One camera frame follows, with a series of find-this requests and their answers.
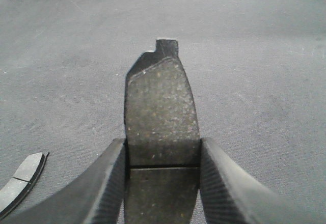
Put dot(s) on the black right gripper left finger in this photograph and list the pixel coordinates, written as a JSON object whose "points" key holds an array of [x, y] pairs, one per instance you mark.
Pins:
{"points": [[93, 197]]}

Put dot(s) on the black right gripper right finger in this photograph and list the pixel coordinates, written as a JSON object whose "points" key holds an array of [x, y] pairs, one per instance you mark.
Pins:
{"points": [[230, 195]]}

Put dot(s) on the brake pad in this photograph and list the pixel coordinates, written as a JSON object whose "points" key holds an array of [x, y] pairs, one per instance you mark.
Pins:
{"points": [[163, 139], [22, 182]]}

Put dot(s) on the dark grey conveyor belt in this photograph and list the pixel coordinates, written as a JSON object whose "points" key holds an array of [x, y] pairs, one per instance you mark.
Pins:
{"points": [[256, 69]]}

